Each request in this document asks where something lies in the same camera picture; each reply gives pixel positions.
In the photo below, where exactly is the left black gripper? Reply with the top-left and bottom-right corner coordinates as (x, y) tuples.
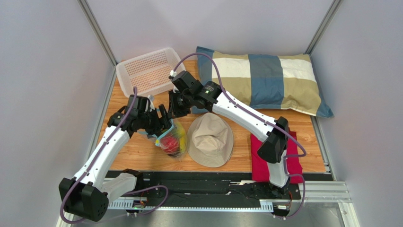
(139, 105), (177, 139)

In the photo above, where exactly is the clear zip top bag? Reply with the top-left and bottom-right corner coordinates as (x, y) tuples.
(138, 120), (188, 160)

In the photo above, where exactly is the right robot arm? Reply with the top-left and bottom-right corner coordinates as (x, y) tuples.
(168, 71), (290, 191)

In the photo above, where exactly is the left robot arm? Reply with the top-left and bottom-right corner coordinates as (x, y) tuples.
(59, 94), (174, 225)

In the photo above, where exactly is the yellow fake fruit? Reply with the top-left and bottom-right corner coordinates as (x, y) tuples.
(173, 122), (187, 152)

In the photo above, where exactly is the red fake apple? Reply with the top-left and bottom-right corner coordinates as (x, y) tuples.
(160, 136), (180, 154)

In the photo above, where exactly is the white plastic basket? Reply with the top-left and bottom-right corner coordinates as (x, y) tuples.
(116, 47), (181, 97)

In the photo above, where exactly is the beige bucket hat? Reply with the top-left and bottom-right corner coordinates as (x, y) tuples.
(187, 113), (234, 168)

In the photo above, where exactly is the red folded cloth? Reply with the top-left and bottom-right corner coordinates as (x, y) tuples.
(250, 131), (304, 184)

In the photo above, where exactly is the plaid pillow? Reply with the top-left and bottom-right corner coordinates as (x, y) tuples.
(196, 46), (334, 118)

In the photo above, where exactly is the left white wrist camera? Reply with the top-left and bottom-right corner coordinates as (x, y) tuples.
(147, 95), (155, 112)

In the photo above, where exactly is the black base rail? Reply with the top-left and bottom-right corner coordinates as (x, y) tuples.
(109, 171), (301, 211)

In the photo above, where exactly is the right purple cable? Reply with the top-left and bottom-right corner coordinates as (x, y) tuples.
(171, 52), (307, 219)

